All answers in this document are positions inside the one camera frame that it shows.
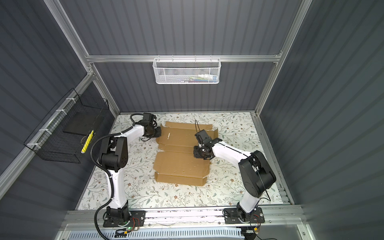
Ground brown cardboard box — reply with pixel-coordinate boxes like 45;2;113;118
153;121;210;187

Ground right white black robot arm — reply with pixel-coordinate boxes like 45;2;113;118
194;130;277;223

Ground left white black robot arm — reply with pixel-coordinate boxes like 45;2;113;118
93;113;161;226

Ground black foam pad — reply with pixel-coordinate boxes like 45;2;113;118
63;113;104;136

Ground pens in white basket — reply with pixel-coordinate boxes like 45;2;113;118
177;74;219;84

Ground yellow marker pen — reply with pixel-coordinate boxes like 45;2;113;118
81;130;95;154

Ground white wire mesh basket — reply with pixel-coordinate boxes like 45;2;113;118
153;58;222;85

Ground black corrugated cable conduit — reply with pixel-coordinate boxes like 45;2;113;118
89;112;148;240

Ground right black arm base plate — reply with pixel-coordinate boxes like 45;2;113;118
222;208;265;225

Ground black wire basket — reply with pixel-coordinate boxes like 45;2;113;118
24;91;110;164

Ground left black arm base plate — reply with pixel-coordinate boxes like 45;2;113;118
103;209;147;228

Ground aluminium mounting rail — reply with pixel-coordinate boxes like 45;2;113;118
59;205;308;231

